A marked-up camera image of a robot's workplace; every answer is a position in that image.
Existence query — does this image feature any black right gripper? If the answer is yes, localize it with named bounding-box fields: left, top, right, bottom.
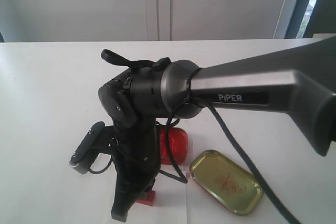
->
left=109, top=121, right=160, bottom=221

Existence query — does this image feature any small red block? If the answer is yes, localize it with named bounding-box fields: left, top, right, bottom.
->
left=135, top=190, right=156, bottom=206

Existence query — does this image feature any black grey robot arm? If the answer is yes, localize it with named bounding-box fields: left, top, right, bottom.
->
left=98, top=37, right=335, bottom=223

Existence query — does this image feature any red tin box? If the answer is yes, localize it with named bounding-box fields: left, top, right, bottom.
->
left=160, top=127, right=188, bottom=165

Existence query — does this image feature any white paper sheet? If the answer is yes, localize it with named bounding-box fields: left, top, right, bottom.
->
left=95, top=167, right=187, bottom=223

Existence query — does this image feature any gold tin lid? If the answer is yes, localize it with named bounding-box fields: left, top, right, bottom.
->
left=189, top=150, right=263, bottom=216

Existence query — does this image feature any white cabinet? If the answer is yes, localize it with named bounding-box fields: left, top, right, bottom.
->
left=1, top=0, right=297, bottom=42

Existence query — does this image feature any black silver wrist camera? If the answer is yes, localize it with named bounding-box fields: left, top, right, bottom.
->
left=69, top=121, right=114, bottom=175

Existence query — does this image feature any black camera cable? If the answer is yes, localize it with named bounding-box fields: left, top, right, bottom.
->
left=89, top=49, right=302, bottom=224

